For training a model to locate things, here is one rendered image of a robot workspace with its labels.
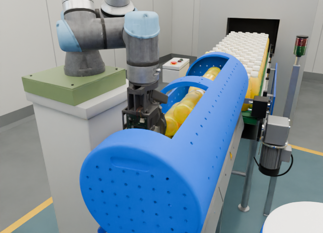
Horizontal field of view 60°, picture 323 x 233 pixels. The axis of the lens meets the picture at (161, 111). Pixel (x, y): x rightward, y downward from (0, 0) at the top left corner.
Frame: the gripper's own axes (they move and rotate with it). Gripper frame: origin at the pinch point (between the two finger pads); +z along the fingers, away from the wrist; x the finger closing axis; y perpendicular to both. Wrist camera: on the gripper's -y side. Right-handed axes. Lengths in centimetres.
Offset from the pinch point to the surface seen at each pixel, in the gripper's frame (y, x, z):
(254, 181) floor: -146, 31, 111
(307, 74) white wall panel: -467, 93, 102
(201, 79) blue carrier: -24.1, 8.1, -13.1
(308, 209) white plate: 1.8, 40.7, 6.1
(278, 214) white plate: 5.9, 34.3, 6.1
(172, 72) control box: -83, -22, 4
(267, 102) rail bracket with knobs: -73, 29, 10
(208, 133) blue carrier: 1.6, 16.4, -8.7
